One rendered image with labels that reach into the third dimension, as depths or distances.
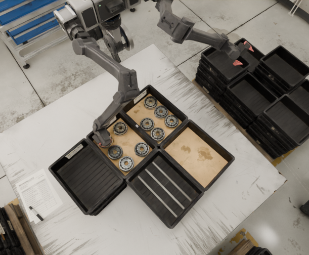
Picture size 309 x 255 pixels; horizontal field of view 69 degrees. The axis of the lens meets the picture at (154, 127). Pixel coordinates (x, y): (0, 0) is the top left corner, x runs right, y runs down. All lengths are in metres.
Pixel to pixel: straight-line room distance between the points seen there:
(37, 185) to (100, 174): 0.50
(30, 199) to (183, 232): 1.07
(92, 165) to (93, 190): 0.16
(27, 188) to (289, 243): 2.28
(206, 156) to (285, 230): 1.30
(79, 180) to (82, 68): 1.82
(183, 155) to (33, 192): 1.08
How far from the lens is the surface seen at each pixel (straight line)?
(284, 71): 2.64
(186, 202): 1.52
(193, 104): 1.89
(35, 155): 1.93
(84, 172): 1.61
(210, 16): 3.66
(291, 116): 2.39
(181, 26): 1.08
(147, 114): 1.68
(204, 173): 1.57
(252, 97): 2.47
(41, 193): 1.83
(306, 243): 2.72
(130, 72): 1.01
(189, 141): 1.61
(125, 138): 1.62
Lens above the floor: 2.33
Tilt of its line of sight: 67 degrees down
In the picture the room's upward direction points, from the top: 1 degrees counter-clockwise
